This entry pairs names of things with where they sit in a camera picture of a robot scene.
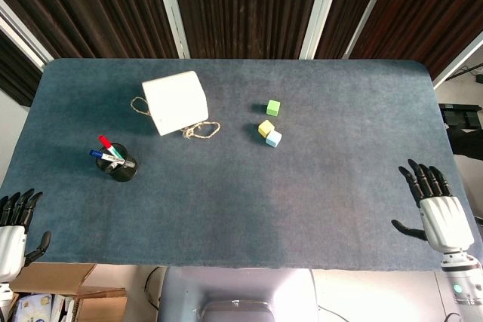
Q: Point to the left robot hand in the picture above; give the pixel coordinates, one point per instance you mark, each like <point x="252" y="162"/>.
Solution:
<point x="11" y="241"/>

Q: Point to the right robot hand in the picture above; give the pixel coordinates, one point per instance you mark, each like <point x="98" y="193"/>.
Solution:
<point x="443" y="220"/>

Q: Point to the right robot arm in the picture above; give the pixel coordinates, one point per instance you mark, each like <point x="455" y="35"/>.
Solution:
<point x="462" y="280"/>

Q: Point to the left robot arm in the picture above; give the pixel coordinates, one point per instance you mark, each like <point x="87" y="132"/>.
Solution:
<point x="3" y="295"/>

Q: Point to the blue capped marker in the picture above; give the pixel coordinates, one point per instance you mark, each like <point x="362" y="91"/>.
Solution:
<point x="109" y="157"/>

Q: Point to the black cylindrical pen holder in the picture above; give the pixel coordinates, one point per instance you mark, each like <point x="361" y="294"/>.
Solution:
<point x="120" y="169"/>

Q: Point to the red capped marker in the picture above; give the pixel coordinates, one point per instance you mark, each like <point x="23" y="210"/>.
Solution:
<point x="109" y="145"/>

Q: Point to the cardboard box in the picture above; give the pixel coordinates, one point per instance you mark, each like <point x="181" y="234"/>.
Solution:
<point x="71" y="292"/>

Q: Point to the black equipment stand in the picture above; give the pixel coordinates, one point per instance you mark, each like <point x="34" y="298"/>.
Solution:
<point x="463" y="126"/>

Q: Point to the light blue foam cube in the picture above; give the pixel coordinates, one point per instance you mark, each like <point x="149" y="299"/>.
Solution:
<point x="273" y="139"/>

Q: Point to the yellow foam cube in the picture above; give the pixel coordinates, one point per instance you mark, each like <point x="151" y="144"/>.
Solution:
<point x="265" y="128"/>

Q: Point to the green foam cube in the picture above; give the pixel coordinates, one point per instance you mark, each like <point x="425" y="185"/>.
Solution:
<point x="273" y="107"/>

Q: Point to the white paper bag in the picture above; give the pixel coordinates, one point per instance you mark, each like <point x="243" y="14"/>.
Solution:
<point x="175" y="101"/>

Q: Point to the blue felt table mat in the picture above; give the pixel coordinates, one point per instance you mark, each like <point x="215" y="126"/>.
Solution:
<point x="234" y="171"/>

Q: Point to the grey robot torso base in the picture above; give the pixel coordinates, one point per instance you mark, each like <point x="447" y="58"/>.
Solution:
<point x="237" y="295"/>

